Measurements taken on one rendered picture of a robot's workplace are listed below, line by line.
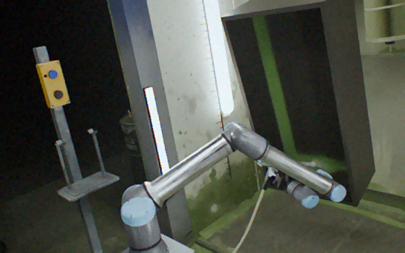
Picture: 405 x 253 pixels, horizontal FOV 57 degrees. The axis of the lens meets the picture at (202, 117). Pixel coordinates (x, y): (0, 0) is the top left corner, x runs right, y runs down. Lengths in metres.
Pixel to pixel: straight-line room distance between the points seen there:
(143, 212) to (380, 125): 2.17
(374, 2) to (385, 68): 0.64
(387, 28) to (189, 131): 1.59
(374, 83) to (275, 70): 1.13
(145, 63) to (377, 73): 1.93
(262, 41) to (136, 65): 0.82
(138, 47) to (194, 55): 0.48
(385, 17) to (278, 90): 0.95
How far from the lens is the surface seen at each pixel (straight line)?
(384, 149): 3.24
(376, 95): 3.38
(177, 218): 2.82
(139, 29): 2.46
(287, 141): 2.80
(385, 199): 3.21
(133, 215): 1.69
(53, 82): 2.34
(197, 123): 2.77
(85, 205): 2.61
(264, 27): 2.46
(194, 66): 2.73
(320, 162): 2.68
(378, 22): 3.05
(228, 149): 1.87
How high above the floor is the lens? 1.68
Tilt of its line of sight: 15 degrees down
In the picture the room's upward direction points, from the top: 10 degrees counter-clockwise
